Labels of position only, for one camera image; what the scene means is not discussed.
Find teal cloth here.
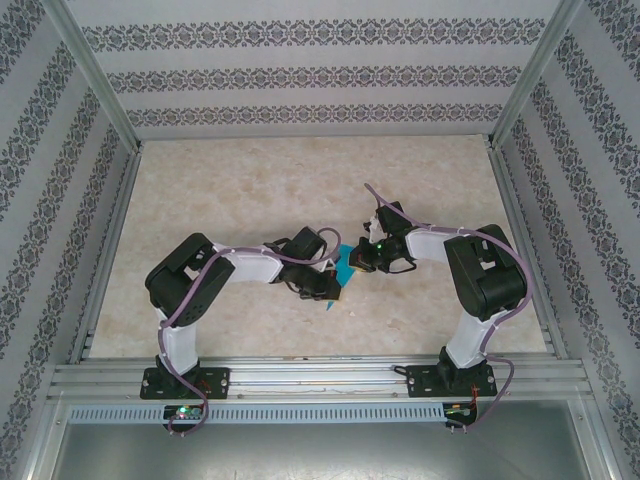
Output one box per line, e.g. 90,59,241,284
323,243,357,311

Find grey metal sheet panel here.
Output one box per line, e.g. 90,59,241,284
47,422,594,480

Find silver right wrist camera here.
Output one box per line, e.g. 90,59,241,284
361,215,385,242

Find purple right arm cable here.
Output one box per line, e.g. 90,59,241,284
363,182,531,435

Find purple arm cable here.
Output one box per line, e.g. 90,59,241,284
363,182,531,435
157,227,344,437

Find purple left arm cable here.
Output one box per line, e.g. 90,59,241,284
157,227,344,437

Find long aluminium mounting rail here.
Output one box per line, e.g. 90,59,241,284
48,354,587,400

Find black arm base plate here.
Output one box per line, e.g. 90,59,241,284
140,366,232,402
405,363,498,400

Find grey slotted cable duct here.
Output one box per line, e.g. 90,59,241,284
66,402,447,425

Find aluminium table edge rail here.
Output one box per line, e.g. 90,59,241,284
68,148,145,365
485,146,570,360

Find aluminium frame post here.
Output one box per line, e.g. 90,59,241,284
41,0,145,152
482,0,585,150

